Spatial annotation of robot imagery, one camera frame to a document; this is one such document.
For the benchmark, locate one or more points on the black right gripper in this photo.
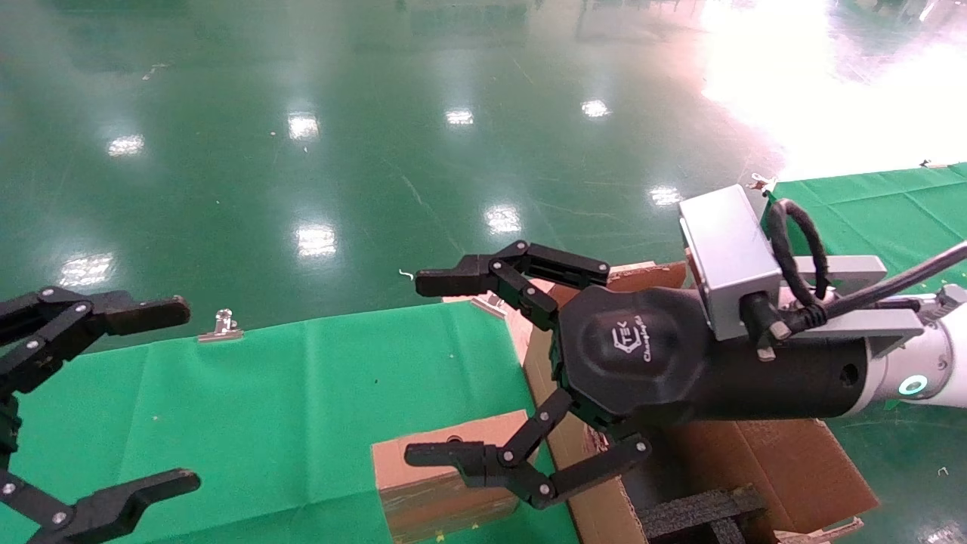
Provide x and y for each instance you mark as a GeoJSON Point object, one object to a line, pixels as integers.
{"type": "Point", "coordinates": [634, 355]}

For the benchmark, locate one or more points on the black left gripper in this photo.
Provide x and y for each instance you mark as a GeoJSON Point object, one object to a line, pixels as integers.
{"type": "Point", "coordinates": [6, 423]}

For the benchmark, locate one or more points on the small brown cardboard box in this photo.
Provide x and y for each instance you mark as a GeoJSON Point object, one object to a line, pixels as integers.
{"type": "Point", "coordinates": [423, 468]}

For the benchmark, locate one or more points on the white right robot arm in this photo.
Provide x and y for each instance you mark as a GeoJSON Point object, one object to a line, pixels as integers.
{"type": "Point", "coordinates": [937, 355]}

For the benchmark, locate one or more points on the large open cardboard carton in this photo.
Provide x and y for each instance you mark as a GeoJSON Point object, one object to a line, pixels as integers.
{"type": "Point", "coordinates": [755, 468]}

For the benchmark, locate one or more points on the green tablecloth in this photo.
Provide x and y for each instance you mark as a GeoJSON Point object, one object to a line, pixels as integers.
{"type": "Point", "coordinates": [264, 415]}
{"type": "Point", "coordinates": [891, 211]}

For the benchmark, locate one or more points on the black foam insert block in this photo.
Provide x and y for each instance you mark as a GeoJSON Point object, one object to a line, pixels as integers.
{"type": "Point", "coordinates": [695, 514]}

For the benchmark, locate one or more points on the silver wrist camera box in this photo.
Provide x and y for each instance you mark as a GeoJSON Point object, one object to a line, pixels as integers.
{"type": "Point", "coordinates": [729, 257]}

